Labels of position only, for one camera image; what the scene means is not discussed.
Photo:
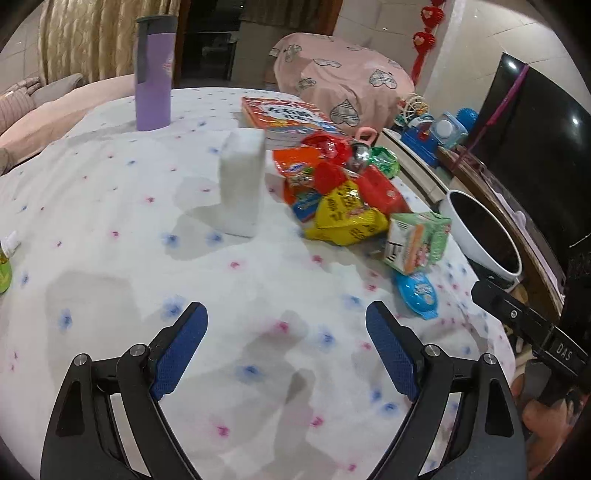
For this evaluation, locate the red knot decoration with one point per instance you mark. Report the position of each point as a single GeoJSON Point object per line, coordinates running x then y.
{"type": "Point", "coordinates": [425, 39]}

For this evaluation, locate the blue spiky ball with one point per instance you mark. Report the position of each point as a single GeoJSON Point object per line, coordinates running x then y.
{"type": "Point", "coordinates": [466, 121]}

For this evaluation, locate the white bin with black liner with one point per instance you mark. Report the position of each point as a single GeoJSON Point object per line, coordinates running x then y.
{"type": "Point", "coordinates": [466, 249]}

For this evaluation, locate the blue oval packet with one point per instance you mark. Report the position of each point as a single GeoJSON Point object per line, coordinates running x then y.
{"type": "Point", "coordinates": [415, 293]}

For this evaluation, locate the colourful children's book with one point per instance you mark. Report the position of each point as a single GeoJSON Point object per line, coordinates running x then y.
{"type": "Point", "coordinates": [281, 115]}

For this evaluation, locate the television cabinet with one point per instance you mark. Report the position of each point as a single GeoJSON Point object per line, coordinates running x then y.
{"type": "Point", "coordinates": [489, 184]}

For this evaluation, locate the pink sofa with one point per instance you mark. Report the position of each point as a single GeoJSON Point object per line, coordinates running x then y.
{"type": "Point", "coordinates": [64, 101]}

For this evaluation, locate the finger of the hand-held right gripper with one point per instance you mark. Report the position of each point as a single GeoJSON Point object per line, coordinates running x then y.
{"type": "Point", "coordinates": [503, 307]}

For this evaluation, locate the green white carton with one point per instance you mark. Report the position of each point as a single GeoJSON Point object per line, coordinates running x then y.
{"type": "Point", "coordinates": [415, 244]}

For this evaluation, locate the orange snack bag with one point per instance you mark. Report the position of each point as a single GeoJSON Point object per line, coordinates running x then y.
{"type": "Point", "coordinates": [295, 170]}

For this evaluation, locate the striped pillow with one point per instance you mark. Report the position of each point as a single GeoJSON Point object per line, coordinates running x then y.
{"type": "Point", "coordinates": [16, 108]}

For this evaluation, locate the red purple foil wrapper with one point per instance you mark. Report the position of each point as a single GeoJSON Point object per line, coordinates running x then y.
{"type": "Point", "coordinates": [330, 147]}

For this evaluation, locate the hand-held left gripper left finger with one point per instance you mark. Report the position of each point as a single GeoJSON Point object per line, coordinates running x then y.
{"type": "Point", "coordinates": [180, 350]}

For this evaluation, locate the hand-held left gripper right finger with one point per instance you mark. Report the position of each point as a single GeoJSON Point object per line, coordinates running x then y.
{"type": "Point", "coordinates": [392, 353]}

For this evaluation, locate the small green yellow bottle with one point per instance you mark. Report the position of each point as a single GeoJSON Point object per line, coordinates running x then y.
{"type": "Point", "coordinates": [4, 272]}

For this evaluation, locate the red snack packet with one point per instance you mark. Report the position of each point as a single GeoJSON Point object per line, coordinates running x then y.
{"type": "Point", "coordinates": [381, 191]}

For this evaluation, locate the white floral tablecloth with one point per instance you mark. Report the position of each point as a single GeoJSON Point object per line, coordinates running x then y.
{"type": "Point", "coordinates": [138, 277]}

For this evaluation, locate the green foil wrapper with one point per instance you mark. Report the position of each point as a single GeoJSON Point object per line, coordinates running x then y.
{"type": "Point", "coordinates": [385, 161]}

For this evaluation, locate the dark wooden doorway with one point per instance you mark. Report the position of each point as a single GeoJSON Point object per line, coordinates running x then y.
{"type": "Point", "coordinates": [207, 41]}

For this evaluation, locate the person's right hand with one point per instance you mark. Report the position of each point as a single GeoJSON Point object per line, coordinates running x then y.
{"type": "Point", "coordinates": [547, 434]}

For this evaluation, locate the beige patterned curtain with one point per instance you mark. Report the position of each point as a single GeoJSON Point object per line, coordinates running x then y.
{"type": "Point", "coordinates": [92, 37]}

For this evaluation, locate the white rectangular pack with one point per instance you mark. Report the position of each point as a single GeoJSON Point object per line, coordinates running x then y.
{"type": "Point", "coordinates": [240, 184]}

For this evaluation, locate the purple tumbler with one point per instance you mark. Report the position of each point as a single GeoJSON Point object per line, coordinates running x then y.
{"type": "Point", "coordinates": [154, 92]}

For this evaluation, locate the yellow snack bag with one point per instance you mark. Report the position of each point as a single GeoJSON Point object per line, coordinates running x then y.
{"type": "Point", "coordinates": [346, 221]}

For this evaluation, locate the black television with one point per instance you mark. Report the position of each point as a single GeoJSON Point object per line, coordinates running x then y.
{"type": "Point", "coordinates": [531, 138]}

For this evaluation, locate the pink heart print blanket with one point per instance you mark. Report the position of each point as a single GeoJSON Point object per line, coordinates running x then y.
{"type": "Point", "coordinates": [346, 78]}

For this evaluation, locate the blue toy set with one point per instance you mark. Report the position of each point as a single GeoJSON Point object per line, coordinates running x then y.
{"type": "Point", "coordinates": [420, 138]}

